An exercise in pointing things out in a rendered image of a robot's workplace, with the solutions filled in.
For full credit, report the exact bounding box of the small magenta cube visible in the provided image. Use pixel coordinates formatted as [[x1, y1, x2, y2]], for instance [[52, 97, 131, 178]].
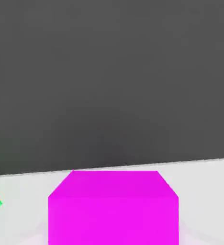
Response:
[[48, 169, 179, 245]]

